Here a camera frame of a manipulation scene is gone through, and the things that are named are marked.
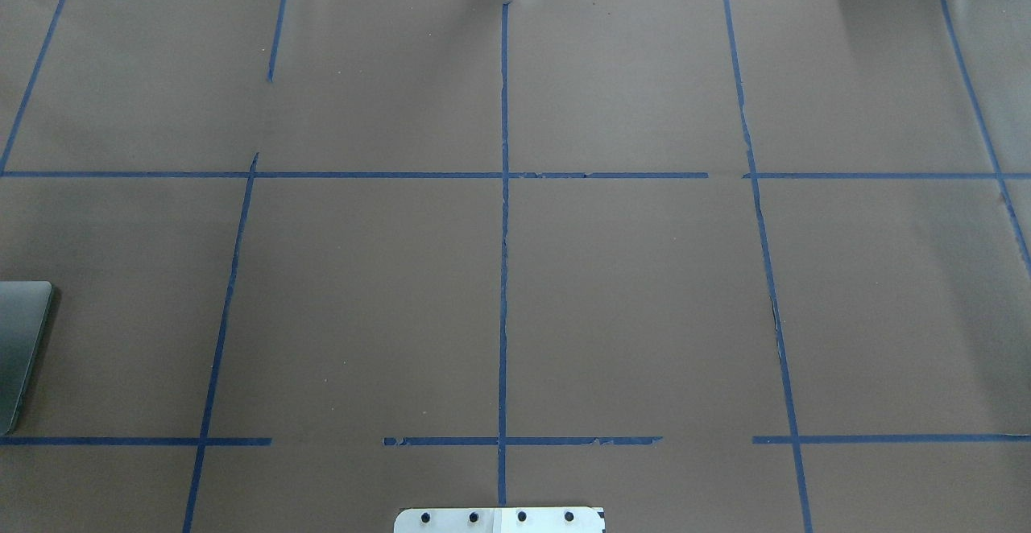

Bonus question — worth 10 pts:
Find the grey closed laptop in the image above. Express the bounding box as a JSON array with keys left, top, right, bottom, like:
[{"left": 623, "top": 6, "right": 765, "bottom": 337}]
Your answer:
[{"left": 1, "top": 281, "right": 54, "bottom": 436}]

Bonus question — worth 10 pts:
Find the white pedestal column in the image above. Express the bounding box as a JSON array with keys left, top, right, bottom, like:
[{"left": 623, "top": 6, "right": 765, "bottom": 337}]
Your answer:
[{"left": 393, "top": 506, "right": 607, "bottom": 532}]

